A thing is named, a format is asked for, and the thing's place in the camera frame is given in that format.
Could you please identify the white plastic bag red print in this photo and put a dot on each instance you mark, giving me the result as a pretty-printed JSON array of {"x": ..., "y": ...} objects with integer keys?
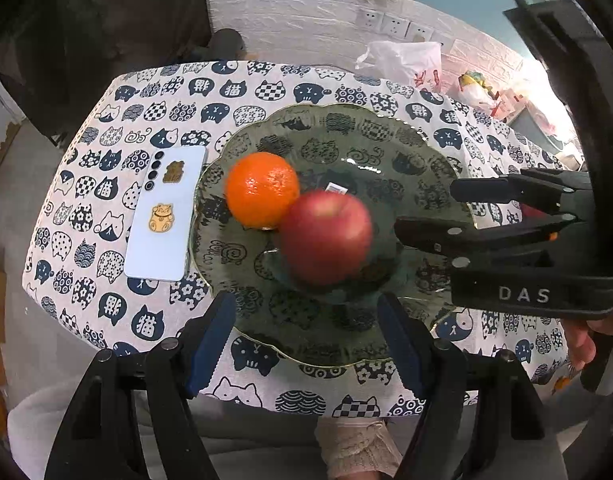
[{"x": 406, "y": 62}]

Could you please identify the red apple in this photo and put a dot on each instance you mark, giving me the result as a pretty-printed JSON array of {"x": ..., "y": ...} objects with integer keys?
[{"x": 326, "y": 237}]

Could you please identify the dark furniture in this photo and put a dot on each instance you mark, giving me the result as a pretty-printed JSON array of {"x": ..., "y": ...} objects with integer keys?
[{"x": 86, "y": 35}]

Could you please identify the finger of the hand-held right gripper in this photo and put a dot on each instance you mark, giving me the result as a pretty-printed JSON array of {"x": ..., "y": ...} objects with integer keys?
[
  {"x": 436, "y": 235},
  {"x": 486, "y": 190}
]

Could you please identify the beige knitted cloth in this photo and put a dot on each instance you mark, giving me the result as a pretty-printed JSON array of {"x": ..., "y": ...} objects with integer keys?
[{"x": 356, "y": 450}]

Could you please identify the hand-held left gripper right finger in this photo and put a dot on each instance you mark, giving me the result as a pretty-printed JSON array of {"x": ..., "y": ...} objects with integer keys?
[{"x": 401, "y": 345}]

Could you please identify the cat print tablecloth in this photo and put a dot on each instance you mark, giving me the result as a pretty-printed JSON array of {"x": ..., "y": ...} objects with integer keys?
[{"x": 111, "y": 280}]

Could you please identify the person's right hand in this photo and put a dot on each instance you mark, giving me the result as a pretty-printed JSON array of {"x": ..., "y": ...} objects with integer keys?
[{"x": 579, "y": 345}]

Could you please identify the dark round object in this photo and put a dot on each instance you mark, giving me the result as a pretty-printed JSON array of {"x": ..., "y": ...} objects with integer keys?
[{"x": 226, "y": 42}]

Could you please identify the white wall socket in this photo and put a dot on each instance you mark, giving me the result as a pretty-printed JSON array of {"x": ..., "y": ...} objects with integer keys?
[
  {"x": 418, "y": 31},
  {"x": 369, "y": 20},
  {"x": 393, "y": 24}
]

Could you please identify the pink white carton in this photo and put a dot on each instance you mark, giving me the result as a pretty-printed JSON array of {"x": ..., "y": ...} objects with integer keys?
[{"x": 511, "y": 102}]

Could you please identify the white smartphone with cat stickers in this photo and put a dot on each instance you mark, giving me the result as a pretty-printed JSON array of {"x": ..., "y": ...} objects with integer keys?
[{"x": 151, "y": 260}]

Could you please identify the scalloped grey glass plate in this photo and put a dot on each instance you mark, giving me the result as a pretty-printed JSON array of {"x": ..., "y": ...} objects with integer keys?
[{"x": 336, "y": 160}]

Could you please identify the grey plastic bin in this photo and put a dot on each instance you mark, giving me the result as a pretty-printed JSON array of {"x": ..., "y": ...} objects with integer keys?
[{"x": 536, "y": 122}]

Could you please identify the large orange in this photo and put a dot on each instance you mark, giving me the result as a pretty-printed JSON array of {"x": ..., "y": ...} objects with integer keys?
[{"x": 259, "y": 190}]

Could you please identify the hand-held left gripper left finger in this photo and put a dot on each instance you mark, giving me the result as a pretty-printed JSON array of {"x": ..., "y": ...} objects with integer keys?
[{"x": 206, "y": 355}]

